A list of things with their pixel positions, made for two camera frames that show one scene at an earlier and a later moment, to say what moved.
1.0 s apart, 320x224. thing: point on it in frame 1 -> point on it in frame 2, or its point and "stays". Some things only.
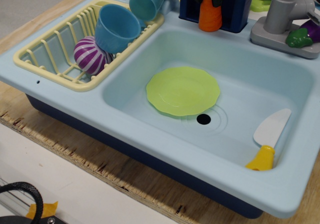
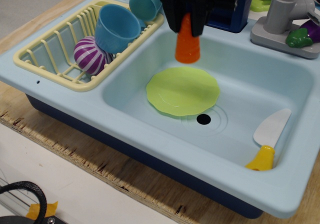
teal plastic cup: [146, 2] stays
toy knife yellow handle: [267, 134] stays
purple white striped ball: [89, 57] stays
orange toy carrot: [210, 18] -> [187, 46]
